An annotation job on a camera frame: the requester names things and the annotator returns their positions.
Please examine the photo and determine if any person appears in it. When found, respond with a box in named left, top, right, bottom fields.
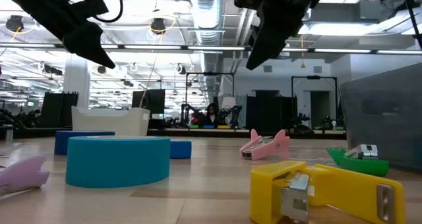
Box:
left=202, top=101, right=222, bottom=126

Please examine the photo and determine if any black partition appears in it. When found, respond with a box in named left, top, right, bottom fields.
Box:
left=39, top=92, right=79, bottom=128
left=245, top=95, right=298, bottom=132

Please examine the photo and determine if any silver ventilation duct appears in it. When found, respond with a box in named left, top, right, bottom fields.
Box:
left=187, top=0, right=228, bottom=98

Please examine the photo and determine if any pink staple remover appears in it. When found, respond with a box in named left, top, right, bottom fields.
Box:
left=239, top=128, right=291, bottom=161

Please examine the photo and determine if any smoky grey plastic bin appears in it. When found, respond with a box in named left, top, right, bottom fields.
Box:
left=340, top=62, right=422, bottom=171

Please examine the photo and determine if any light blue tape roll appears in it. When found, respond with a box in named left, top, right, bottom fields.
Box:
left=65, top=135, right=171, bottom=189

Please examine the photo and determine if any ceiling light strip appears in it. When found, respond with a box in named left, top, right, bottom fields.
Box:
left=123, top=44, right=247, bottom=51
left=313, top=48, right=373, bottom=54

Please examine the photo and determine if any white square plastic bin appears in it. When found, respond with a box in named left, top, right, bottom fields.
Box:
left=71, top=105, right=151, bottom=137

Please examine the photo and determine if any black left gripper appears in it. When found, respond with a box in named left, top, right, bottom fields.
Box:
left=0, top=0, right=116, bottom=70

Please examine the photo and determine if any black gantry frame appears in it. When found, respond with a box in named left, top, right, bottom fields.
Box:
left=185, top=71, right=235, bottom=128
left=291, top=74, right=339, bottom=129

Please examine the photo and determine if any black ceiling fixture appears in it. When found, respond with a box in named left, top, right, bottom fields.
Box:
left=5, top=14, right=26, bottom=32
left=150, top=17, right=167, bottom=36

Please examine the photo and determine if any yellow mini stapler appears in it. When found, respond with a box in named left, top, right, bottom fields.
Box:
left=249, top=160, right=407, bottom=224

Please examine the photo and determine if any dark blue tape roll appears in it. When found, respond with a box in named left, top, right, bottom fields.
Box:
left=54, top=130, right=116, bottom=156

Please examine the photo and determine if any green mini stapler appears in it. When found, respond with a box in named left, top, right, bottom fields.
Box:
left=326, top=144, right=390, bottom=178

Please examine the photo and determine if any black screen panel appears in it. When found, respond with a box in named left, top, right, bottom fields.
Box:
left=131, top=89, right=166, bottom=119

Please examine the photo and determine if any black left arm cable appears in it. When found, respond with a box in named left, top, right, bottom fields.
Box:
left=49, top=0, right=124, bottom=24

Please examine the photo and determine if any black aluminium table frame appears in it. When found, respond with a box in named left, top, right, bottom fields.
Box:
left=146, top=128, right=347, bottom=140

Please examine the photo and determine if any lilac staple remover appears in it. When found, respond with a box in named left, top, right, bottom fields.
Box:
left=0, top=154, right=51, bottom=197

